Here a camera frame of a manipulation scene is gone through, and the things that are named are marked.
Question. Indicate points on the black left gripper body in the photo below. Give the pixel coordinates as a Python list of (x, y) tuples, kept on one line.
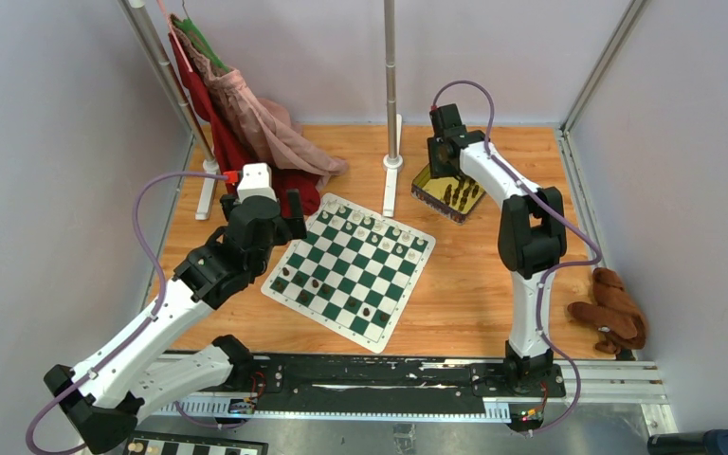
[(282, 233)]

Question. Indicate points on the metal rack pole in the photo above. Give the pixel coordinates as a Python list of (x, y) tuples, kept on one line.
[(142, 25), (393, 161)]

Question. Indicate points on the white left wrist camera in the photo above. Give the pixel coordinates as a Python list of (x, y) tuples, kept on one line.
[(255, 180)]

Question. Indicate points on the left metal rack pole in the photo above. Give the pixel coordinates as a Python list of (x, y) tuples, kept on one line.
[(142, 25)]

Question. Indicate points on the pink cloth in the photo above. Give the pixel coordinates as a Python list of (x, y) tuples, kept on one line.
[(261, 124)]

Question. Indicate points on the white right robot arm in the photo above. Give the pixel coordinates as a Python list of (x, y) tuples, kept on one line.
[(531, 239)]

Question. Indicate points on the yellow tin box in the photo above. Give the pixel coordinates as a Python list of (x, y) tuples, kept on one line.
[(453, 197)]

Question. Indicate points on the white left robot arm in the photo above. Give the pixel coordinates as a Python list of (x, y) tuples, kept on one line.
[(108, 394)]

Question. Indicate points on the green white chess mat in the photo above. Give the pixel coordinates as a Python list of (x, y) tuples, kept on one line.
[(360, 255)]

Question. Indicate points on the green cloth on hanger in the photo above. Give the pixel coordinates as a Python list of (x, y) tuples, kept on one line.
[(198, 41)]

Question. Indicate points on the centre metal rack pole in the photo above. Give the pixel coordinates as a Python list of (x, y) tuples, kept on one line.
[(393, 161)]

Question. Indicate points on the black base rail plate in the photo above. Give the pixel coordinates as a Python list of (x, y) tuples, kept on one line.
[(387, 385)]

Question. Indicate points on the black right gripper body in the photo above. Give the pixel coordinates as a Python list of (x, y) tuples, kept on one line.
[(439, 168)]

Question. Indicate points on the red cloth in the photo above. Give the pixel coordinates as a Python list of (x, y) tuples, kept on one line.
[(229, 151)]

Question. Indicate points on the brown cloth at right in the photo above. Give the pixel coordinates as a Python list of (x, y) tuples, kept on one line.
[(613, 313)]

